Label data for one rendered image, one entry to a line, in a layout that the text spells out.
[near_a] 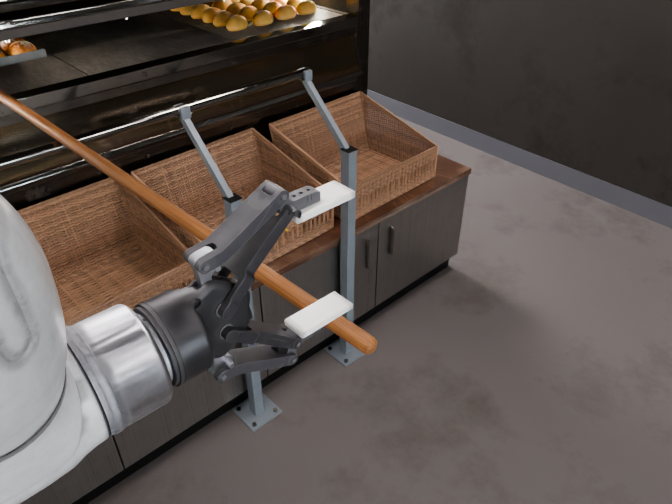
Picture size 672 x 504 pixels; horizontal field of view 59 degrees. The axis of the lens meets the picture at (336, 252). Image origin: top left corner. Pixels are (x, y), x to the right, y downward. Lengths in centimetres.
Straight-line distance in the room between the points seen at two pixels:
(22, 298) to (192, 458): 202
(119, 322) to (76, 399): 7
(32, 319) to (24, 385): 4
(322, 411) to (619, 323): 144
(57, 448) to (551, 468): 205
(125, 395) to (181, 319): 7
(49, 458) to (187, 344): 12
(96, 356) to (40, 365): 13
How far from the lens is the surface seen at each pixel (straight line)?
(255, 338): 55
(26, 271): 30
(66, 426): 44
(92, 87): 213
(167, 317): 48
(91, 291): 212
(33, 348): 32
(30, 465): 43
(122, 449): 214
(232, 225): 49
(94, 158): 152
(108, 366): 46
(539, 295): 304
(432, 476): 223
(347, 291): 234
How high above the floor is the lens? 183
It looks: 35 degrees down
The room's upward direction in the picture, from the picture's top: straight up
